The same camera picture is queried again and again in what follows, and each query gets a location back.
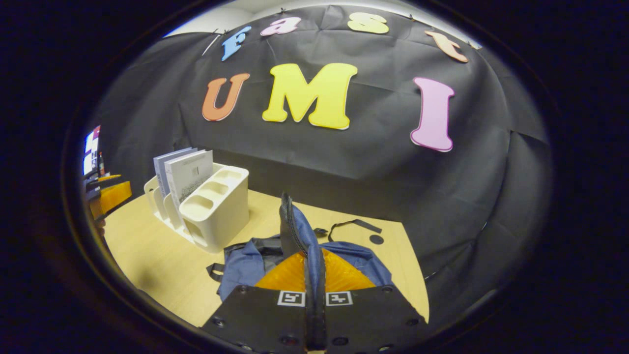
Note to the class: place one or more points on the white book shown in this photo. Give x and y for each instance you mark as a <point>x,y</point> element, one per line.
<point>189,177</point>

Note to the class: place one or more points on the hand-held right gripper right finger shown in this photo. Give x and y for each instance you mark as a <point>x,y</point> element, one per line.
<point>373,319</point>

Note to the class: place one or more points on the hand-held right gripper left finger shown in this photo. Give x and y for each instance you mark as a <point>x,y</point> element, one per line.
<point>255,319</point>

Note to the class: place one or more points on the black round table cap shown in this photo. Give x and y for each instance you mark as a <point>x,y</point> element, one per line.
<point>377,239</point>

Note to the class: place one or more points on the computer monitor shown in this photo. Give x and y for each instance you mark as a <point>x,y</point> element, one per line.
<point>91,150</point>

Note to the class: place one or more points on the blue schoolbag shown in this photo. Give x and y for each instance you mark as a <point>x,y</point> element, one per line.
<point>245,265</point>

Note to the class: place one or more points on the white plastic bookshelf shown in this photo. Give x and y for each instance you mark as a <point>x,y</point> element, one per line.
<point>221,211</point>

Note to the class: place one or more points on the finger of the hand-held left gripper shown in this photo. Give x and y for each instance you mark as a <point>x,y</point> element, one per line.
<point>115,196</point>

